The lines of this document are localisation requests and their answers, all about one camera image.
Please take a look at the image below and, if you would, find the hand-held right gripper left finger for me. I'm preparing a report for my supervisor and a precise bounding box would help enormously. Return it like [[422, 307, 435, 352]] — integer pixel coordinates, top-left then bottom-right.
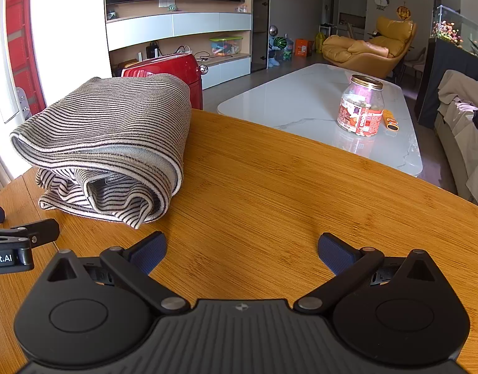
[[47, 232, 192, 316]]

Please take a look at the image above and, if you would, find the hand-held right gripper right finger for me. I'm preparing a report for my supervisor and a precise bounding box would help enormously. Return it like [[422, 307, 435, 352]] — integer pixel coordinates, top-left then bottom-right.
[[293, 233, 438, 315]]

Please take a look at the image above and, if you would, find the black-and-white striped shirt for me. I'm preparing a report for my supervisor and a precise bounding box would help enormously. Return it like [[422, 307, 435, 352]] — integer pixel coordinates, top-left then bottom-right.
[[10, 75, 193, 230]]

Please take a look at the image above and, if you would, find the clear snack jar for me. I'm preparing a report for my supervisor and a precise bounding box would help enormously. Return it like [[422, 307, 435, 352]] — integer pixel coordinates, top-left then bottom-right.
[[337, 74, 385, 138]]

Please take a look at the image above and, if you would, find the orange snack packet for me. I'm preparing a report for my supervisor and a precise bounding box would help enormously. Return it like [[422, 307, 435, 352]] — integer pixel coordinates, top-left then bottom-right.
[[382, 109, 401, 132]]

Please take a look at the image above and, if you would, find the white marble coffee table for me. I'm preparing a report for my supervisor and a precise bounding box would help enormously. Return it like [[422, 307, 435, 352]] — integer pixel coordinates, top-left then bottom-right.
[[216, 63, 424, 176]]

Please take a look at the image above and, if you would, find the grey sofa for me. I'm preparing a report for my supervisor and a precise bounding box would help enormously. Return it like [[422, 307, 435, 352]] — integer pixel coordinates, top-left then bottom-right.
[[433, 69, 478, 207]]

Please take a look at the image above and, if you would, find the red barrel-shaped container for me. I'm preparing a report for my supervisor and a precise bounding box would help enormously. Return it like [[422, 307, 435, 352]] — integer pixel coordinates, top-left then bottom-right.
[[121, 54, 211, 110]]

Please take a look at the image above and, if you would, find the red lattice door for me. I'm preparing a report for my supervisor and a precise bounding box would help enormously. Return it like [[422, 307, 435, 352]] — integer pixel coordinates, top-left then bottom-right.
[[5, 0, 45, 118]]

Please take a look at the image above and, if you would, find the black fish tank stand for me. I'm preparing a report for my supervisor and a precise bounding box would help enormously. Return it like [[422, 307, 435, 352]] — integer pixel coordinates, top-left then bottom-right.
[[418, 38, 478, 129]]

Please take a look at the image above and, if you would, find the yellow lounge chair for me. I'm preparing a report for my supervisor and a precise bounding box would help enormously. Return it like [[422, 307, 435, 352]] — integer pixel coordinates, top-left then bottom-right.
[[322, 16, 418, 80]]

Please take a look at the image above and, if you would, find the beige blanket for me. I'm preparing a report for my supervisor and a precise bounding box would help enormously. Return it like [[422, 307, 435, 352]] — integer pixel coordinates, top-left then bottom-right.
[[437, 69, 478, 125]]

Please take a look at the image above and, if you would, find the clear box with green lid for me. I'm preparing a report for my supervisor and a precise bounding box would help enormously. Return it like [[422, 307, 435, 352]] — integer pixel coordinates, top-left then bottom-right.
[[210, 37, 243, 57]]

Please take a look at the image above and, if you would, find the chrome-headed toy figure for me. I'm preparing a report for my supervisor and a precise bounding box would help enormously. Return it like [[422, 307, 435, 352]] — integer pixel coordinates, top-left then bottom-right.
[[268, 24, 283, 67]]

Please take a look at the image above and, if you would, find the white and wood television cabinet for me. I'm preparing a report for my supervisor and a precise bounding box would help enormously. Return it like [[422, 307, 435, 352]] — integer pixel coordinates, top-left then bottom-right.
[[105, 2, 252, 90]]

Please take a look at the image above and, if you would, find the dark glass display cabinet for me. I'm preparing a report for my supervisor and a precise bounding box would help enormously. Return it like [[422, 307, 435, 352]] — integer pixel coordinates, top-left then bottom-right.
[[251, 0, 271, 73]]

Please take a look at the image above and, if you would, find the glass fish tank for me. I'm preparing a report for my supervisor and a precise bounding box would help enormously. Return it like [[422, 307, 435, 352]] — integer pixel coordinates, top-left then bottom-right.
[[431, 5, 478, 63]]

